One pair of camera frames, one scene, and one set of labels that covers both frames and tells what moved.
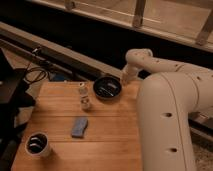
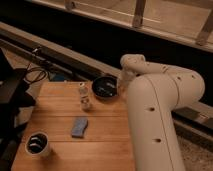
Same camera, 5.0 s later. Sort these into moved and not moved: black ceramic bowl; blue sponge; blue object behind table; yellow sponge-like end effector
Moved: yellow sponge-like end effector
Not moved: black ceramic bowl; blue sponge; blue object behind table
